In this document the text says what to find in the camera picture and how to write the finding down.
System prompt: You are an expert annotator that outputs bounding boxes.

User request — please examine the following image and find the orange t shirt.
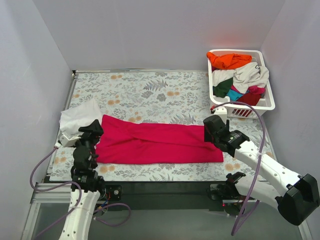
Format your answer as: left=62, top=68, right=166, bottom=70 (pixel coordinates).
left=206, top=51, right=252, bottom=70

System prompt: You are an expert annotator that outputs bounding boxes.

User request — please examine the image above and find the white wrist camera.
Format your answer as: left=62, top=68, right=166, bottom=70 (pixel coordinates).
left=54, top=133, right=81, bottom=149
left=210, top=106, right=228, bottom=122

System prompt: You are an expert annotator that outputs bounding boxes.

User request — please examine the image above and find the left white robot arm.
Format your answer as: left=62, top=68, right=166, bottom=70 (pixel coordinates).
left=59, top=119, right=107, bottom=240

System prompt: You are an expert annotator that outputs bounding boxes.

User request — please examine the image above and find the teal t shirt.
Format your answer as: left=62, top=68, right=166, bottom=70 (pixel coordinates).
left=226, top=89, right=244, bottom=102

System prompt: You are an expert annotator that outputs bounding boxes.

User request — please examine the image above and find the white grey t shirt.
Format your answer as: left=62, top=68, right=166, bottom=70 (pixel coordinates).
left=211, top=62, right=269, bottom=94

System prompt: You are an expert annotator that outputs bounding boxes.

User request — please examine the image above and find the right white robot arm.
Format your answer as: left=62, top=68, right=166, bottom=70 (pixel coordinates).
left=203, top=115, right=320, bottom=226

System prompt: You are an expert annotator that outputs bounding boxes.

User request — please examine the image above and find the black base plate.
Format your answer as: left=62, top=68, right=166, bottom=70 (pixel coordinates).
left=105, top=181, right=244, bottom=212

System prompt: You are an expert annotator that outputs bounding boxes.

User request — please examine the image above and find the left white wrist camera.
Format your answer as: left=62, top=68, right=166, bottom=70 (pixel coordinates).
left=54, top=133, right=81, bottom=149

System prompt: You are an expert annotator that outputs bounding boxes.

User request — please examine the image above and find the dark green t shirt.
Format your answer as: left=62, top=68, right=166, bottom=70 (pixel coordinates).
left=212, top=78, right=233, bottom=98

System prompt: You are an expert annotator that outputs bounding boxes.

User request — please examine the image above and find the aluminium frame rail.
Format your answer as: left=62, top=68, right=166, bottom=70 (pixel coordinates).
left=20, top=182, right=71, bottom=240

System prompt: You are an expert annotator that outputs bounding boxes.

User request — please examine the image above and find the folded white t shirt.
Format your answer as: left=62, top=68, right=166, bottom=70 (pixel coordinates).
left=59, top=98, right=103, bottom=135

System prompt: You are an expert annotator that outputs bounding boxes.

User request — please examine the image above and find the floral table mat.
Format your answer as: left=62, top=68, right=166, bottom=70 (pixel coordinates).
left=48, top=70, right=277, bottom=183

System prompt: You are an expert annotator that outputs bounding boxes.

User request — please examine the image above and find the dark red t shirt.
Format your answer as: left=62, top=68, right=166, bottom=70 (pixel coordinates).
left=237, top=92, right=262, bottom=106

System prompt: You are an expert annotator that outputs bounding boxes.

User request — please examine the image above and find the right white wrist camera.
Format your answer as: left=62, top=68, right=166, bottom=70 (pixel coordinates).
left=210, top=106, right=228, bottom=122

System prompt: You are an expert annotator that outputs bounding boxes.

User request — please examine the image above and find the magenta t shirt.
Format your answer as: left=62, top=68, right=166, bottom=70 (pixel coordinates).
left=96, top=115, right=224, bottom=165

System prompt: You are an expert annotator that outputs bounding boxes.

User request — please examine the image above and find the pink garment in basket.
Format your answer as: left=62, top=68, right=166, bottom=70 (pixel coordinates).
left=248, top=85, right=266, bottom=95

